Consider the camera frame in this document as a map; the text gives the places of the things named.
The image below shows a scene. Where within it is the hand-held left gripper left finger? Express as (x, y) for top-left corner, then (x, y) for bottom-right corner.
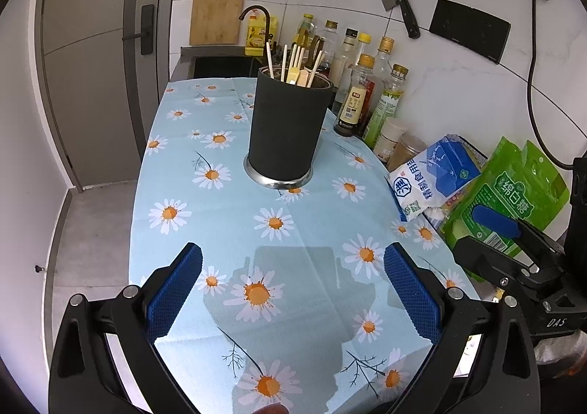
(48, 243), (203, 414)

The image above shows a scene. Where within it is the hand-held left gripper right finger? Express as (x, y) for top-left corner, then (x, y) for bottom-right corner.
(384, 243), (542, 414)

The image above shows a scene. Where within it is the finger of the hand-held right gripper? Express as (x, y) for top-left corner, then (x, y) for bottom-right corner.
(452, 236), (542, 290)
(472, 205), (565, 259)

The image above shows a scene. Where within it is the black utensil holder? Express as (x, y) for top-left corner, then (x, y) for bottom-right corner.
(244, 66), (333, 189)

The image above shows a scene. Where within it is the pile of bamboo chopsticks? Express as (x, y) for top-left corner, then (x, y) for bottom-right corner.
(265, 42), (325, 88)

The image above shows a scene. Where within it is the green sugar bag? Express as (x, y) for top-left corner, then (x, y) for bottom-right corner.
(442, 136), (570, 283)

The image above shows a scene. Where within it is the white fuzzy cloth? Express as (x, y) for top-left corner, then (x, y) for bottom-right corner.
(533, 334), (587, 366)

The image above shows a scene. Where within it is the blue white salt bag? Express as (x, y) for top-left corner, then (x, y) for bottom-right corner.
(385, 136), (482, 223)

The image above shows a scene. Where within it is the blue daisy tablecloth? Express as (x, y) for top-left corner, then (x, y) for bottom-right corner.
(128, 77), (482, 414)

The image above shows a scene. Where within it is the brown lid spice jar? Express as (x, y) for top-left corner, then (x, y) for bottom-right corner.
(386, 133), (429, 173)

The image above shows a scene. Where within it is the green label gold cap bottle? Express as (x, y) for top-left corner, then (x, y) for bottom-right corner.
(362, 64), (410, 146)

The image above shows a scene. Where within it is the orange cap tan label bottle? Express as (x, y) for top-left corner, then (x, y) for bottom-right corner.
(334, 53), (377, 137)

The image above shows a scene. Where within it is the tall gold cap bottle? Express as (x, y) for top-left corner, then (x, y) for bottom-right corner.
(369, 36), (396, 98)

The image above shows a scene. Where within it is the black cap vinegar bottle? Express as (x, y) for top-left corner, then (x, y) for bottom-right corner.
(332, 28), (359, 89)

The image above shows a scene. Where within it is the black kitchen sink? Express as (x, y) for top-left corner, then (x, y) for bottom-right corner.
(188, 54), (262, 79)

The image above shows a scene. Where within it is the grey door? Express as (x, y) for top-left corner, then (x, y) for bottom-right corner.
(37, 0), (184, 192)

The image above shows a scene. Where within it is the clear gold cap bottle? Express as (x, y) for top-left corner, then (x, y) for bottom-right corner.
(316, 20), (342, 71)

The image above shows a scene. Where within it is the yellow cap oil bottle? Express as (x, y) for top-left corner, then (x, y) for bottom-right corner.
(293, 13), (317, 50)

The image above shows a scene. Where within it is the yellow detergent bottle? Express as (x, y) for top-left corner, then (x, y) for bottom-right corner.
(244, 13), (279, 56)

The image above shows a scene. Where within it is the dark curved faucet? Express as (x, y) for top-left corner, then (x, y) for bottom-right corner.
(238, 5), (272, 52)

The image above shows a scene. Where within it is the wooden cutting board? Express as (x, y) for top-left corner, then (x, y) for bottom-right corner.
(189, 0), (247, 46)

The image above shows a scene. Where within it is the black wall socket panel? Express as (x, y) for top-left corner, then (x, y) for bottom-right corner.
(429, 0), (511, 64)

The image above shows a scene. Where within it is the black door handle lock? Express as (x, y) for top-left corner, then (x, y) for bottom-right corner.
(122, 4), (156, 56)

